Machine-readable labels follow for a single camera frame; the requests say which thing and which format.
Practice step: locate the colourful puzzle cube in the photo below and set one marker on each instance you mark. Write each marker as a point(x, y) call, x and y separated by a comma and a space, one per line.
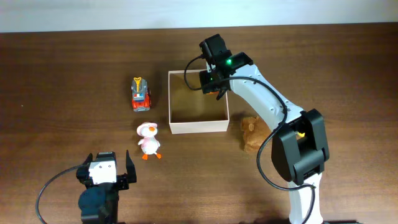
point(212, 92)

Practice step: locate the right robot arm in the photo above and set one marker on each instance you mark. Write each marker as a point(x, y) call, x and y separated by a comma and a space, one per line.
point(298, 137)

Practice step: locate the brown plush toy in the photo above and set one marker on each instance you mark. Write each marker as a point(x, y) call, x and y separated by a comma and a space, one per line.
point(255, 131)

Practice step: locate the white pink duck toy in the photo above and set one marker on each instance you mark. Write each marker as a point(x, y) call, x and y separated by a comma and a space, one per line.
point(148, 143)

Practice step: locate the red grey toy truck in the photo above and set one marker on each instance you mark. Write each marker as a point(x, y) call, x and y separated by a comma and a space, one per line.
point(140, 95)

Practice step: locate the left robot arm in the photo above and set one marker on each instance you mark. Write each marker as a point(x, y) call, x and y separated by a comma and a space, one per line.
point(99, 202)

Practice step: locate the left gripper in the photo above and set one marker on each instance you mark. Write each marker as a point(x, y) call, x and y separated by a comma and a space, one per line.
point(122, 180)

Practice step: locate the white cardboard box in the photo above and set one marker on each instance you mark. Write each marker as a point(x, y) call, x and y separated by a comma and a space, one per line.
point(192, 111)

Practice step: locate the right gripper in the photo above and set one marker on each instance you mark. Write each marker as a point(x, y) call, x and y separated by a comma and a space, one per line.
point(204, 84)

